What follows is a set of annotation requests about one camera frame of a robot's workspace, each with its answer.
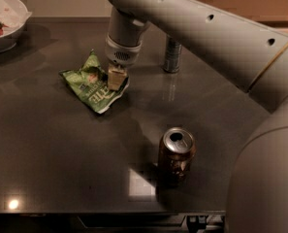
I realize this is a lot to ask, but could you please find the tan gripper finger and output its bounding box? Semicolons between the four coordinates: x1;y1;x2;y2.
108;64;128;91

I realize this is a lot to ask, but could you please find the green jalapeno chip bag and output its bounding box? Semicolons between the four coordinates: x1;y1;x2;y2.
59;50;129;115

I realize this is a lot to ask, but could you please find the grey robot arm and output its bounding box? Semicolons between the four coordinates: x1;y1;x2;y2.
106;0;288;233

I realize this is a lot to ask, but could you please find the tall silver slim can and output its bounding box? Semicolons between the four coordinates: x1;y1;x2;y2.
163;36;182;73

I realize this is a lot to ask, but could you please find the orange soda can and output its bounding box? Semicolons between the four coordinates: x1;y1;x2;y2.
158;127;196;186

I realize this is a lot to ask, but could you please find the white paper napkin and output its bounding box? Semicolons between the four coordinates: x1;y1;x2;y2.
0;0;32;27

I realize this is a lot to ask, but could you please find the white bowl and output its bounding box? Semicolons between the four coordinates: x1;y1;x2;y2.
0;0;33;54

